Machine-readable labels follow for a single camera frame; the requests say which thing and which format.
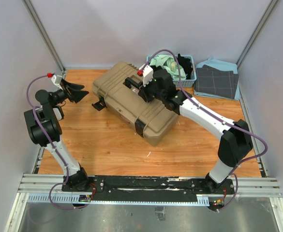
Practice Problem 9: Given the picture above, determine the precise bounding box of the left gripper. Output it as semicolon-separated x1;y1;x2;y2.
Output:
52;79;89;106

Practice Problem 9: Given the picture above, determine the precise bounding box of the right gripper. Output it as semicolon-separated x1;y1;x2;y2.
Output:
137;76;165;103

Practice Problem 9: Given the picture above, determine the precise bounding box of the tan plastic tool box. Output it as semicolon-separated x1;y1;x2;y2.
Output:
92;61;179;146

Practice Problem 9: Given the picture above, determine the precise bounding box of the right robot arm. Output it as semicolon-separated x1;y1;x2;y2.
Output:
137;69;253;193

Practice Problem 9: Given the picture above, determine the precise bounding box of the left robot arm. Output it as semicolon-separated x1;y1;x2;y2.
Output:
24;73;90;191

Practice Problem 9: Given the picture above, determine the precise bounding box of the green patterned cloth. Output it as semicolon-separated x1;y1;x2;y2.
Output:
149;55;179;80

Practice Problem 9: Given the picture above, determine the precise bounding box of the blue plastic basket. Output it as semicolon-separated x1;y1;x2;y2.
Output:
151;55;197;88

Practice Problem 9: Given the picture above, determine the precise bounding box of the black cloth in basket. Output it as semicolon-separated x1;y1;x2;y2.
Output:
177;54;194;80

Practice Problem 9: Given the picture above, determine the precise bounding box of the grey checked folded cloth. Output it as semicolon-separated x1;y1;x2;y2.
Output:
194;65;239;99

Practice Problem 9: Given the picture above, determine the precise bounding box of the light blue folded cloth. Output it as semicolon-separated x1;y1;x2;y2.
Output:
194;58;240;101

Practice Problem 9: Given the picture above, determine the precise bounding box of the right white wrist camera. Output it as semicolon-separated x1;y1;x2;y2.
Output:
137;65;154;87

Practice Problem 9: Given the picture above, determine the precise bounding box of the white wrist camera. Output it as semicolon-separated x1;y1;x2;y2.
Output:
47;72;62;89
137;65;154;87

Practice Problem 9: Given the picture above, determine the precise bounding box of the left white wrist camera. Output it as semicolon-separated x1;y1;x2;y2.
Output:
47;72;62;89

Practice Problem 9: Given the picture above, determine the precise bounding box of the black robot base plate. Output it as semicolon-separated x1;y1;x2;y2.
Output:
61;175;235;203

